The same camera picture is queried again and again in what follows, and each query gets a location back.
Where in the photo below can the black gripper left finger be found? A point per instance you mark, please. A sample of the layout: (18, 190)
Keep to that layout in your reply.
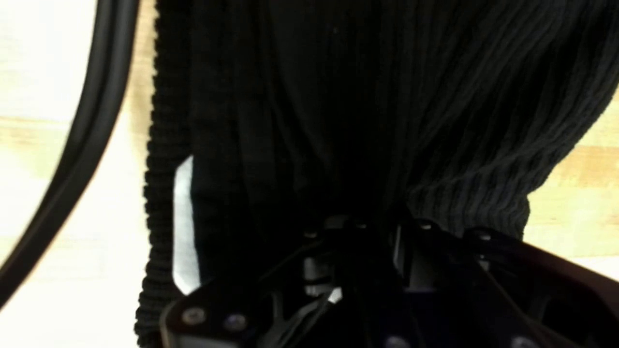
(291, 302)

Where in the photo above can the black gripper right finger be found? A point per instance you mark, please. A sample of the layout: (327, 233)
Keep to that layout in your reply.
(490, 297)

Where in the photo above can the black ribbed towel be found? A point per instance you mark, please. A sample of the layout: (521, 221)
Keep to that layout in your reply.
(322, 98)

